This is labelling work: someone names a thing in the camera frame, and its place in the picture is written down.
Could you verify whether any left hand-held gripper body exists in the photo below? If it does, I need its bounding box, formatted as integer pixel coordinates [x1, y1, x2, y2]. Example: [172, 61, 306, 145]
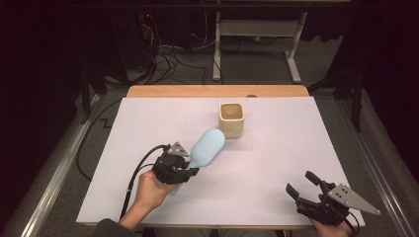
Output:
[151, 141, 196, 186]

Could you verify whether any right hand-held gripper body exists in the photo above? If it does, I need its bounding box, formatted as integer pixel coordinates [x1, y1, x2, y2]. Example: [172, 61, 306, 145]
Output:
[294, 182, 382, 227]

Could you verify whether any light blue hairbrush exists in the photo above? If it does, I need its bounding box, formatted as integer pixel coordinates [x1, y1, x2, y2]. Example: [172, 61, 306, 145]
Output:
[169, 127, 227, 198]

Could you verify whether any cream ceramic cup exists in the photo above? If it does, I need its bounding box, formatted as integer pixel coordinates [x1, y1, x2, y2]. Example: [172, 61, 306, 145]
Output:
[217, 102, 246, 140]

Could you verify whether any person's right hand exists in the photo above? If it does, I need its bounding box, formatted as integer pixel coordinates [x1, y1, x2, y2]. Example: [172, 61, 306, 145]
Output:
[309, 217, 355, 237]

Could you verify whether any person's left hand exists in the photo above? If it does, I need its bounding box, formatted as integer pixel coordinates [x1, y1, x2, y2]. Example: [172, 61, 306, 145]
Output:
[132, 170, 181, 215]

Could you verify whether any white paper sheet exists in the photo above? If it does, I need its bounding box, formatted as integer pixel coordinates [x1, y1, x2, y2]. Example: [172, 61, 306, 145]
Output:
[76, 96, 366, 227]

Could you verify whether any black metal stand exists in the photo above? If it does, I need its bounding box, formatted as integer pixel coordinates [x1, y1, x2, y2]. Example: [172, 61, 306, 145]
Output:
[80, 63, 110, 124]
[307, 65, 367, 132]

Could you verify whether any dark equipment rack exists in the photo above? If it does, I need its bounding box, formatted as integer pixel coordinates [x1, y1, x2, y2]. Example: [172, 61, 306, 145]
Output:
[112, 9, 159, 72]

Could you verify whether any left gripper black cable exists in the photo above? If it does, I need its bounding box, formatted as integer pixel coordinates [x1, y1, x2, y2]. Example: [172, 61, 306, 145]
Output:
[120, 143, 171, 220]

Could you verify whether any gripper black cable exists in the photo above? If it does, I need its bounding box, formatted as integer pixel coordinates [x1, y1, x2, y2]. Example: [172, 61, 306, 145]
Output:
[339, 210, 361, 237]
[120, 143, 171, 220]

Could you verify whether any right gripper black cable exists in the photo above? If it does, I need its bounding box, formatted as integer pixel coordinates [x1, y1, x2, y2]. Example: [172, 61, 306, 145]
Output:
[339, 210, 361, 237]

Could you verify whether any grey metal floor rail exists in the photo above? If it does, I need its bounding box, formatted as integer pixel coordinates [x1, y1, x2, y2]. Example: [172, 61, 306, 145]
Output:
[335, 98, 419, 237]
[19, 93, 100, 237]

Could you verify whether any long black floor cable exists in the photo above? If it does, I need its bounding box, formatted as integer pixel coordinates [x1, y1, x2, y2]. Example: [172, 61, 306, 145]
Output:
[76, 98, 124, 182]

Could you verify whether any tangle of black cables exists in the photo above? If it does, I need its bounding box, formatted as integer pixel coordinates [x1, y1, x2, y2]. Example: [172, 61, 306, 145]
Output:
[137, 13, 209, 85]

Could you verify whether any white metal desk frame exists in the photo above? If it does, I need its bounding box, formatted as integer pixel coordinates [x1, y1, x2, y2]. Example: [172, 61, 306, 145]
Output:
[211, 11, 309, 84]

